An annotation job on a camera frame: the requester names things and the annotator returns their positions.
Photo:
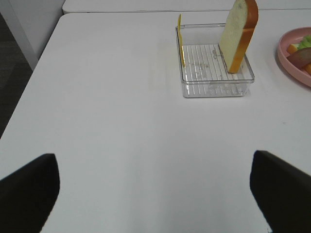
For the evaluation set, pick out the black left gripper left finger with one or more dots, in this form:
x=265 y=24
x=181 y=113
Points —
x=28 y=195

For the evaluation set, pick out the pink round plate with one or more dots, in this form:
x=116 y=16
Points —
x=292 y=37

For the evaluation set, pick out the bacon strip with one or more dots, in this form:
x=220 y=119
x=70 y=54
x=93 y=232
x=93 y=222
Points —
x=300 y=58

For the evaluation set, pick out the white bread slice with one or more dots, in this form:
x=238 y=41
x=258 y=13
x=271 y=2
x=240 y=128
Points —
x=293 y=48

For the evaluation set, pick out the upright bread slice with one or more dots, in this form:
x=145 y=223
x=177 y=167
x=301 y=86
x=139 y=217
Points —
x=239 y=28

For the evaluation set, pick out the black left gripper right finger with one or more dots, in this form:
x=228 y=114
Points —
x=282 y=193

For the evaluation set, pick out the clear left plastic container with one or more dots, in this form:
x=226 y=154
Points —
x=205 y=74

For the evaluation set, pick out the yellow cheese slice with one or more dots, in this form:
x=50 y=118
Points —
x=180 y=40

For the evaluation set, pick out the green lettuce leaf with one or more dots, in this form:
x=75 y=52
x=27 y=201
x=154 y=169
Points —
x=305 y=42

